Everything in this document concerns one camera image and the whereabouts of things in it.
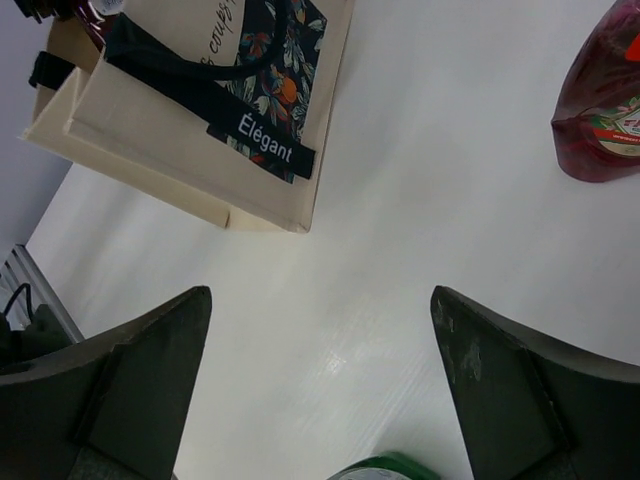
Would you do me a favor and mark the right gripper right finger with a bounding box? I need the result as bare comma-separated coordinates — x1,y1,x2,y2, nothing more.
430,286,639,479

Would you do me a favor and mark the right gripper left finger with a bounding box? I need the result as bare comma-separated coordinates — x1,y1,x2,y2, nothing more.
1,286,212,479

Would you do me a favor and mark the green dish soap bottle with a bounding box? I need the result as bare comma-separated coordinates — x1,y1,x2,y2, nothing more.
329,451,441,480

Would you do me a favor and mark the red dish soap bottle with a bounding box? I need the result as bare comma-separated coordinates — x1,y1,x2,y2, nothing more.
54,0,125,48
551,1,639,183

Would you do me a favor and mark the beige canvas tote bag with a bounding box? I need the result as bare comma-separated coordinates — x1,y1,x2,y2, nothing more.
18,1,354,233

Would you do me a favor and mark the red dish soap bottle front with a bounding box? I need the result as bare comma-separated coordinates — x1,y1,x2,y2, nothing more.
54,0,125,48

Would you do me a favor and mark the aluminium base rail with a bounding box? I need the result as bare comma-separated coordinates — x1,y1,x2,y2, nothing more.
1,244,84,343

